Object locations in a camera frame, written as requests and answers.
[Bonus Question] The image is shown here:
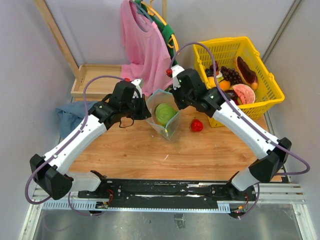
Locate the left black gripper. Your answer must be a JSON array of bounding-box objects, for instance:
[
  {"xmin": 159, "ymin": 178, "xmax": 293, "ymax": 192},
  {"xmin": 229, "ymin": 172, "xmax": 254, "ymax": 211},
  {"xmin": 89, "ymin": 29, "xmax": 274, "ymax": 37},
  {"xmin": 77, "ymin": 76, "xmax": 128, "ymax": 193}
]
[{"xmin": 121, "ymin": 93, "xmax": 152, "ymax": 121}]

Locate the red bell pepper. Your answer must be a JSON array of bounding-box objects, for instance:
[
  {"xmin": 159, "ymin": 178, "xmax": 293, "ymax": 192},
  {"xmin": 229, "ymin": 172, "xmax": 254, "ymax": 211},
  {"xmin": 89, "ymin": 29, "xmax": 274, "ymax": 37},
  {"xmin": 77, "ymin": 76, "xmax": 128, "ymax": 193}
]
[{"xmin": 190, "ymin": 118, "xmax": 204, "ymax": 132}]

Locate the green cabbage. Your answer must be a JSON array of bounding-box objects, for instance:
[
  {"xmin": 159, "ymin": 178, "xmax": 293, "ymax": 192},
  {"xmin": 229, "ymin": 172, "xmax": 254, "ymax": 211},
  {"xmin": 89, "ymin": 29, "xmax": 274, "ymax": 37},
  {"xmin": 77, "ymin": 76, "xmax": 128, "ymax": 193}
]
[{"xmin": 155, "ymin": 103, "xmax": 177, "ymax": 126}]

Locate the clear zip top bag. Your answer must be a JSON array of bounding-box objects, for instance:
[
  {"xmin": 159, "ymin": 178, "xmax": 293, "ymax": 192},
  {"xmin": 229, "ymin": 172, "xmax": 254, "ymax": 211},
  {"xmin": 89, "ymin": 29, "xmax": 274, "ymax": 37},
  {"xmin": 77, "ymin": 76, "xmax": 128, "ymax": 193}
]
[{"xmin": 146, "ymin": 89, "xmax": 181, "ymax": 142}]

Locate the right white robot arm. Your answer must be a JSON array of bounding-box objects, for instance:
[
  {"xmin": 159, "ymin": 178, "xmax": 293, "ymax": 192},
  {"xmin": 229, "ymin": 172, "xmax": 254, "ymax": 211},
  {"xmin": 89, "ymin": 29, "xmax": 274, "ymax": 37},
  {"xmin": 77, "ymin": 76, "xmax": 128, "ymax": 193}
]
[{"xmin": 166, "ymin": 65, "xmax": 292, "ymax": 200}]

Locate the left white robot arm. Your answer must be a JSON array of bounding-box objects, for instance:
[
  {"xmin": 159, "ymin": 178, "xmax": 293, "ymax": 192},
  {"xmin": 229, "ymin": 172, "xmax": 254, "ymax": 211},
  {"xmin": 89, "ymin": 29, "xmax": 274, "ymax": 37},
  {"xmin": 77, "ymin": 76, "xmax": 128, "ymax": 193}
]
[{"xmin": 30, "ymin": 79, "xmax": 151, "ymax": 200}]

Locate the yellow mango fruit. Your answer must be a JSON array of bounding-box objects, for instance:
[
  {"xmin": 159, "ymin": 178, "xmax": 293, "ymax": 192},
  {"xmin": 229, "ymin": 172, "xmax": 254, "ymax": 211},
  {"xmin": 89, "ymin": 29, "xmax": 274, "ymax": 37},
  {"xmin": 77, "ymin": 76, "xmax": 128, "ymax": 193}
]
[{"xmin": 207, "ymin": 76, "xmax": 216, "ymax": 89}]

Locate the blue black grape bunch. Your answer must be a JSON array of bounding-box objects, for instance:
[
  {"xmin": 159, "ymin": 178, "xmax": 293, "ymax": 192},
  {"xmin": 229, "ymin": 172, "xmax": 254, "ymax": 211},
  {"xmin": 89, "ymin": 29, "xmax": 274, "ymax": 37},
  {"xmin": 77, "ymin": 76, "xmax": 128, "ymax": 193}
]
[{"xmin": 204, "ymin": 68, "xmax": 214, "ymax": 77}]

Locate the wooden tray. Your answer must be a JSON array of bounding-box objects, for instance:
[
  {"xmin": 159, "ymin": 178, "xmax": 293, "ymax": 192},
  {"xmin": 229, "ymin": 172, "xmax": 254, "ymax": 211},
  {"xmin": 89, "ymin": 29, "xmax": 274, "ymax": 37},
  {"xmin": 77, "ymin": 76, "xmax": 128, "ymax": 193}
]
[{"xmin": 70, "ymin": 64, "xmax": 122, "ymax": 100}]

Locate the orange fruit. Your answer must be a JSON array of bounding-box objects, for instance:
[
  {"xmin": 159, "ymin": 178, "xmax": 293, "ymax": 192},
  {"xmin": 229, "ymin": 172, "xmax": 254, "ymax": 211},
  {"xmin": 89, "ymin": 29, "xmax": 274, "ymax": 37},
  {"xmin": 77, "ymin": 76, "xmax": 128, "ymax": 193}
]
[{"xmin": 218, "ymin": 80, "xmax": 231, "ymax": 91}]

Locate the dark red fig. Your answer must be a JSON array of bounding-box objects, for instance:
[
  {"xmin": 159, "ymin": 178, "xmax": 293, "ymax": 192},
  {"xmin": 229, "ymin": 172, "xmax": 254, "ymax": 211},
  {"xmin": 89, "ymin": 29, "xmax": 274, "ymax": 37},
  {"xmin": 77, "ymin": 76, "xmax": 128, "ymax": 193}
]
[{"xmin": 209, "ymin": 61, "xmax": 219, "ymax": 72}]

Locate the dark purple grape bunch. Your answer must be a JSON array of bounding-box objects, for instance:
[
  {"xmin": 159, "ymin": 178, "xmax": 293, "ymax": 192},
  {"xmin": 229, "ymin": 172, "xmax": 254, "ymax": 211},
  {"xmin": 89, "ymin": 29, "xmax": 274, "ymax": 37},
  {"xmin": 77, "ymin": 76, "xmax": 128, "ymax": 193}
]
[{"xmin": 220, "ymin": 66, "xmax": 244, "ymax": 86}]

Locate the pink t-shirt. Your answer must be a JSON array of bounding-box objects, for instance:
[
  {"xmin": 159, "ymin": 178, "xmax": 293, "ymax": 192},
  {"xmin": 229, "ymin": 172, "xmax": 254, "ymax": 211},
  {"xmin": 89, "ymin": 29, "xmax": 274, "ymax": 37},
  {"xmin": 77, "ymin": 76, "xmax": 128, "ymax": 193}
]
[{"xmin": 120, "ymin": 0, "xmax": 172, "ymax": 96}]

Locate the watermelon slice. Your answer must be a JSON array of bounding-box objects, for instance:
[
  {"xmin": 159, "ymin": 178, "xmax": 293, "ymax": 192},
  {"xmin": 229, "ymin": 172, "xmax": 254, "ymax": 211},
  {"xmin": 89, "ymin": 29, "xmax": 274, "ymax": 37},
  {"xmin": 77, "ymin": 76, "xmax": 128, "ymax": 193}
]
[{"xmin": 232, "ymin": 84, "xmax": 256, "ymax": 105}]

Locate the brown sweet potato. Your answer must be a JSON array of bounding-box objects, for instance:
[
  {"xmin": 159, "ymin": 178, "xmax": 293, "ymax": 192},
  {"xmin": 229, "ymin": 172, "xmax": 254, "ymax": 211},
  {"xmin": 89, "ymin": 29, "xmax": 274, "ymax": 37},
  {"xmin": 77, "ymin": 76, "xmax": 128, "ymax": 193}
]
[{"xmin": 234, "ymin": 56, "xmax": 258, "ymax": 91}]

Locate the blue cloth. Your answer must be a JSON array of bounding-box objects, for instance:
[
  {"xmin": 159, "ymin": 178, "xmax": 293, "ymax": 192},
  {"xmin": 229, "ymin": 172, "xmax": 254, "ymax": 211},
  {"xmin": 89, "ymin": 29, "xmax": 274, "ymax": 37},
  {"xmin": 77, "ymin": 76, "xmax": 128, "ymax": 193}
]
[{"xmin": 55, "ymin": 101, "xmax": 87, "ymax": 139}]

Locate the green t-shirt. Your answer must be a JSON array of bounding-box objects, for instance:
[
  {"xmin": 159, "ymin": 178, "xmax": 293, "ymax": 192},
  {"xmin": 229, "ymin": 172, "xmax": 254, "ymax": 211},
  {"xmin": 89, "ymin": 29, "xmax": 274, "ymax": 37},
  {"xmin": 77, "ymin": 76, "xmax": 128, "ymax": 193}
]
[{"xmin": 134, "ymin": 0, "xmax": 179, "ymax": 96}]

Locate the yellow plastic basket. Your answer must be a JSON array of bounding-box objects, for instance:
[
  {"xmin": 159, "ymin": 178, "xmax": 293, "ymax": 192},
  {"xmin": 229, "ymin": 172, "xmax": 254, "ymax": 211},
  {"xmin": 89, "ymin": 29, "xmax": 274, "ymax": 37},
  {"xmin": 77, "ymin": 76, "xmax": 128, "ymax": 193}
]
[{"xmin": 193, "ymin": 36, "xmax": 285, "ymax": 120}]

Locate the yellow clothes hanger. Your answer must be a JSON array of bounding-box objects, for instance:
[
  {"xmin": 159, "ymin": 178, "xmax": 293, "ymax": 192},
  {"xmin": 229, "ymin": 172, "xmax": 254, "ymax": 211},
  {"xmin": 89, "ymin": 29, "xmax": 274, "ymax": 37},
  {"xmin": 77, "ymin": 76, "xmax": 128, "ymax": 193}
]
[{"xmin": 136, "ymin": 0, "xmax": 179, "ymax": 57}]

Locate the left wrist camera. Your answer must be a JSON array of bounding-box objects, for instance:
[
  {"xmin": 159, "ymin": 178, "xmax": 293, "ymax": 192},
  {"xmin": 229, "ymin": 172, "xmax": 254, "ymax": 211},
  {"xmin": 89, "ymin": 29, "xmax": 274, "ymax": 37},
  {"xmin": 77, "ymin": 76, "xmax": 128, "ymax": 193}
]
[{"xmin": 124, "ymin": 77, "xmax": 143, "ymax": 99}]

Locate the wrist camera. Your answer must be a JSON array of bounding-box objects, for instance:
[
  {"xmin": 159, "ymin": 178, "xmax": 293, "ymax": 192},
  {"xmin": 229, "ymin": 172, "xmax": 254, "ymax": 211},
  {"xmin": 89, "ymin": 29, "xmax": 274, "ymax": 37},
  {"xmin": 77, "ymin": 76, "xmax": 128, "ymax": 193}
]
[
  {"xmin": 124, "ymin": 77, "xmax": 143, "ymax": 99},
  {"xmin": 166, "ymin": 64, "xmax": 185, "ymax": 90}
]

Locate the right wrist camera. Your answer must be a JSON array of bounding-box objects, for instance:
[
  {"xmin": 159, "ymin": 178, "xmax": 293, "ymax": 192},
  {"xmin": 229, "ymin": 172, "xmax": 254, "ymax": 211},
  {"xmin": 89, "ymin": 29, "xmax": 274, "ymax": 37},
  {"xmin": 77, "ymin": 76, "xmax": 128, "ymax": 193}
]
[{"xmin": 166, "ymin": 64, "xmax": 185, "ymax": 90}]

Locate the wooden rack frame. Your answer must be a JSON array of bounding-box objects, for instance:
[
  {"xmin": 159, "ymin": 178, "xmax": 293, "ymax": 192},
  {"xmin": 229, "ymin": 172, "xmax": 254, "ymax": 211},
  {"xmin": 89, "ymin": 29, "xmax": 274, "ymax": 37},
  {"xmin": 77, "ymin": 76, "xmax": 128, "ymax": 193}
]
[{"xmin": 33, "ymin": 0, "xmax": 168, "ymax": 85}]

